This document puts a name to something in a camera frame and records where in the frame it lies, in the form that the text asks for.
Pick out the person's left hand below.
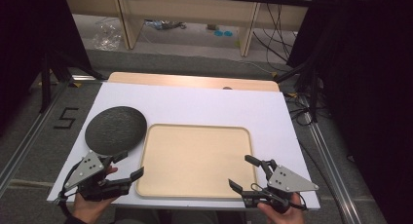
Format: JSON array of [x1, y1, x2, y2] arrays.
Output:
[[71, 165, 120, 224]]

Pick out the clear crumpled plastic bag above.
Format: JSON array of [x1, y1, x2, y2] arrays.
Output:
[[91, 20, 123, 52]]

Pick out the light wooden shelf unit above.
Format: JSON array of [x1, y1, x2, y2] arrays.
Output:
[[62, 0, 314, 58]]

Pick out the person's right hand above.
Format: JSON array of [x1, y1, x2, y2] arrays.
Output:
[[256, 192, 307, 224]]

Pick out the clear wrapper with dark contents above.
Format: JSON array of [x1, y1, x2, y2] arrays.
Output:
[[144, 19, 188, 31]]

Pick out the white table cover sheet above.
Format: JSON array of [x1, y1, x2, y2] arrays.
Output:
[[47, 82, 321, 210]]

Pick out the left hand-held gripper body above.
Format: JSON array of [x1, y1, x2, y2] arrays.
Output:
[[58, 150, 132, 203]]

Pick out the black metal stand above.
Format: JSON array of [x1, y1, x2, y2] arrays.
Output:
[[38, 50, 106, 114], [274, 59, 321, 124]]

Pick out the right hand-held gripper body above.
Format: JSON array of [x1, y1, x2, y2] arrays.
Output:
[[243, 159, 320, 215]]

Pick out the aluminium floor rail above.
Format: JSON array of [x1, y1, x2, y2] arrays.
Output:
[[300, 93, 364, 224], [0, 75, 98, 190]]

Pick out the black floor cables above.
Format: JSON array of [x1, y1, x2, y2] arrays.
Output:
[[284, 92, 321, 127]]

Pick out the beige rectangular tray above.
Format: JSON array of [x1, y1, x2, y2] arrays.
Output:
[[135, 123, 259, 200]]

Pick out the dark grey round placemat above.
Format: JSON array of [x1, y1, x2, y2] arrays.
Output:
[[84, 105, 148, 156]]

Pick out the black curtain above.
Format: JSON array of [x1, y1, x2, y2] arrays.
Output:
[[0, 0, 94, 134], [286, 0, 413, 224]]

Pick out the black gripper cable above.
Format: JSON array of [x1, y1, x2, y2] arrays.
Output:
[[56, 171, 81, 219]]

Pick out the black hanging cables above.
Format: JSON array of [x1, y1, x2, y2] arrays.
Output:
[[252, 3, 300, 65]]

